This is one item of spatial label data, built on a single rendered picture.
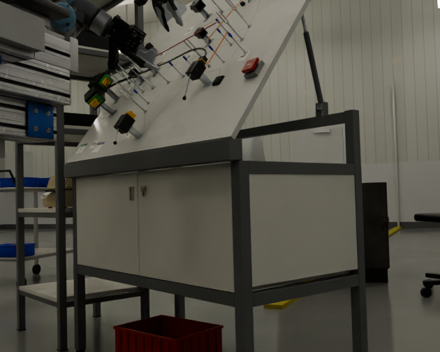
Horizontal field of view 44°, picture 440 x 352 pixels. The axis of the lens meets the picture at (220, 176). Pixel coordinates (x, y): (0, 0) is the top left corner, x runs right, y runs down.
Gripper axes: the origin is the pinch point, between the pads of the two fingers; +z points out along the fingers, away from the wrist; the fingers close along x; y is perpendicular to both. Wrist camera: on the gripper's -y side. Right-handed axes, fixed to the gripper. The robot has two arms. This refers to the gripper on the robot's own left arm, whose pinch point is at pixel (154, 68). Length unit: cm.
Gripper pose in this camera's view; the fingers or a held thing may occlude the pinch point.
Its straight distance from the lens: 185.8
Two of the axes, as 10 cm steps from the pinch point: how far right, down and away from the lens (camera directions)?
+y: 5.8, -7.2, -3.9
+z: 8.1, 5.6, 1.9
